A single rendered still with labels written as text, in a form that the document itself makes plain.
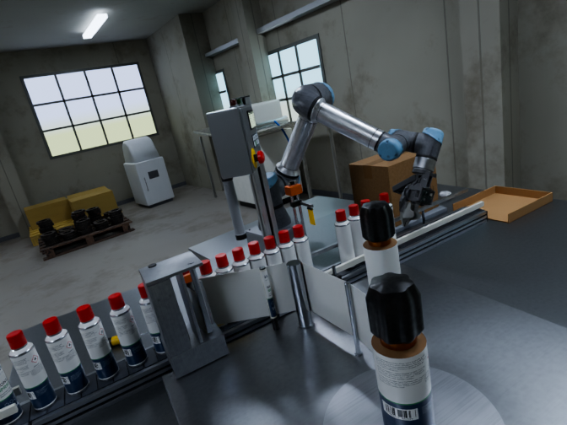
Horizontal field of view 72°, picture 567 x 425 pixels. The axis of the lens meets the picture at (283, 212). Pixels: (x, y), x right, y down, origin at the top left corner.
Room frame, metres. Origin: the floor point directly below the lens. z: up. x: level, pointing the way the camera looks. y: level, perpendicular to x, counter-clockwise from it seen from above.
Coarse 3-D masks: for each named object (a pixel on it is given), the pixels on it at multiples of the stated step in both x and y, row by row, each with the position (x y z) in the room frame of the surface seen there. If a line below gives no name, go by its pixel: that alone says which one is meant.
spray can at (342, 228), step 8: (336, 216) 1.22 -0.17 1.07; (344, 216) 1.21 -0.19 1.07; (336, 224) 1.21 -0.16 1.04; (344, 224) 1.20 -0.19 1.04; (336, 232) 1.22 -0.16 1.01; (344, 232) 1.20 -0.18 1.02; (344, 240) 1.20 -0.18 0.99; (352, 240) 1.21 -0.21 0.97; (344, 248) 1.20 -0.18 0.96; (352, 248) 1.20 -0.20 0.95; (344, 256) 1.20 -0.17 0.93; (352, 256) 1.20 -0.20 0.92
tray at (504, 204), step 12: (480, 192) 1.71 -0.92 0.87; (492, 192) 1.75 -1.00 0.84; (504, 192) 1.72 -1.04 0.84; (516, 192) 1.67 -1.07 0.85; (528, 192) 1.62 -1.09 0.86; (540, 192) 1.57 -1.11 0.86; (552, 192) 1.53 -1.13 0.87; (456, 204) 1.64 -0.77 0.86; (468, 204) 1.68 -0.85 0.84; (492, 204) 1.62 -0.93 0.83; (504, 204) 1.60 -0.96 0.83; (516, 204) 1.57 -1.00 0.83; (528, 204) 1.46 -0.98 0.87; (540, 204) 1.49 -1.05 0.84; (492, 216) 1.50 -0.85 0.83; (504, 216) 1.47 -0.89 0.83; (516, 216) 1.42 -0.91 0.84
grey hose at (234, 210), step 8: (224, 184) 1.16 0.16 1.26; (232, 184) 1.17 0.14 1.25; (224, 192) 1.18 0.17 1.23; (232, 192) 1.17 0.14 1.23; (232, 200) 1.16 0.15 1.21; (232, 208) 1.16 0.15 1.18; (232, 216) 1.17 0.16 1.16; (240, 216) 1.18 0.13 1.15; (240, 224) 1.17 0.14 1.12; (240, 232) 1.16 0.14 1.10
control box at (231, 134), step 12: (228, 108) 1.23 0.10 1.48; (240, 108) 1.13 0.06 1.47; (216, 120) 1.11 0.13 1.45; (228, 120) 1.10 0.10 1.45; (240, 120) 1.10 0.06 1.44; (216, 132) 1.11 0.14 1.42; (228, 132) 1.10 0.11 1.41; (240, 132) 1.10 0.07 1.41; (252, 132) 1.19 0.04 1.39; (216, 144) 1.11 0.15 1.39; (228, 144) 1.11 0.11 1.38; (240, 144) 1.10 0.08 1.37; (252, 144) 1.15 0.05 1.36; (228, 156) 1.11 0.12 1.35; (240, 156) 1.10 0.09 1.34; (252, 156) 1.11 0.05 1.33; (228, 168) 1.11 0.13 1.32; (240, 168) 1.10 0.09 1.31; (252, 168) 1.10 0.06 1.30
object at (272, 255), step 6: (264, 240) 1.10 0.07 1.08; (270, 240) 1.09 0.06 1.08; (270, 246) 1.09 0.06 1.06; (276, 246) 1.11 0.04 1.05; (264, 252) 1.10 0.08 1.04; (270, 252) 1.09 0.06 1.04; (276, 252) 1.09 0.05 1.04; (270, 258) 1.09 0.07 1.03; (276, 258) 1.09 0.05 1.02; (270, 264) 1.09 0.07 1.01
